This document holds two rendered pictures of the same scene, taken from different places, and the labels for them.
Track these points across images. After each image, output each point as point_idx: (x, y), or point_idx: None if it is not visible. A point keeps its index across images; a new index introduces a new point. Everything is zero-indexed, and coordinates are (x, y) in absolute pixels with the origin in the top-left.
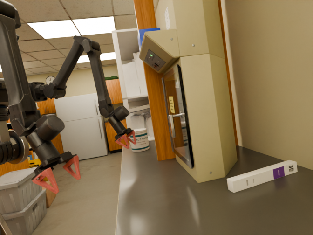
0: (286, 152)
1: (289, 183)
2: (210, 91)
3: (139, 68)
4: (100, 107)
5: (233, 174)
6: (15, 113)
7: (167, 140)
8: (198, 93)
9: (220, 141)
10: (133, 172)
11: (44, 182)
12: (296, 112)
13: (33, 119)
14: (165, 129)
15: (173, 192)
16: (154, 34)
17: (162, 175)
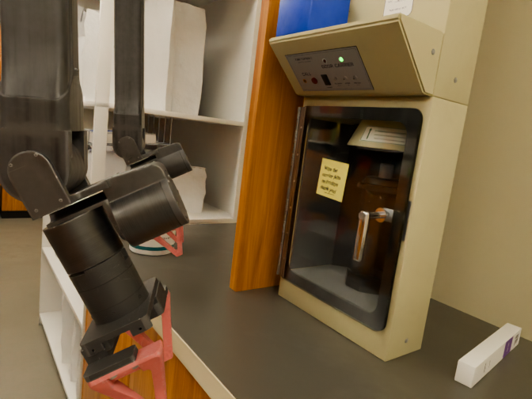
0: (476, 303)
1: (529, 367)
2: (448, 181)
3: (148, 39)
4: (118, 132)
5: (427, 343)
6: (36, 130)
7: (264, 247)
8: (434, 180)
9: (433, 281)
10: (201, 320)
11: (121, 385)
12: (523, 243)
13: (79, 163)
14: (266, 222)
15: (358, 386)
16: (412, 28)
17: (285, 334)
